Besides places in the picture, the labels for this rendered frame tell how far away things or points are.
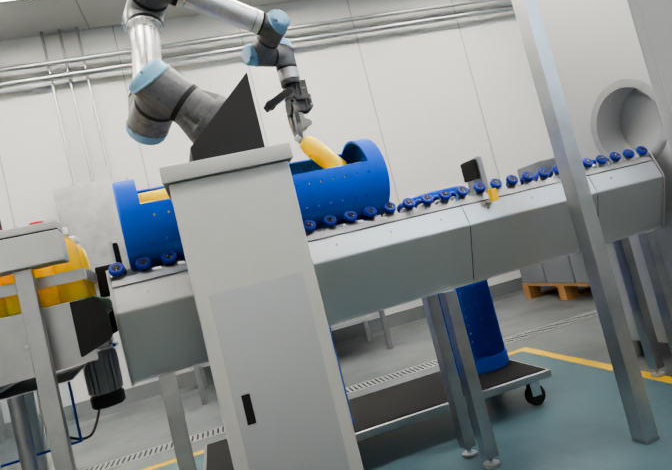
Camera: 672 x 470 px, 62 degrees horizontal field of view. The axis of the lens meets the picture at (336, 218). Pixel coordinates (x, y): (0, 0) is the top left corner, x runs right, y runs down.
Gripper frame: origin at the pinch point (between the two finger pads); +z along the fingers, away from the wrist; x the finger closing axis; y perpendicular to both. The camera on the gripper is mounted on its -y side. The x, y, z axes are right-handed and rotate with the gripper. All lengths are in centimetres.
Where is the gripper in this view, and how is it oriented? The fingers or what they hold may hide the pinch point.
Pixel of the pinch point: (297, 136)
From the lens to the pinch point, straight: 199.8
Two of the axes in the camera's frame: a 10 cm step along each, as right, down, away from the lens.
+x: -3.2, 1.4, 9.4
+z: 2.4, 9.7, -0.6
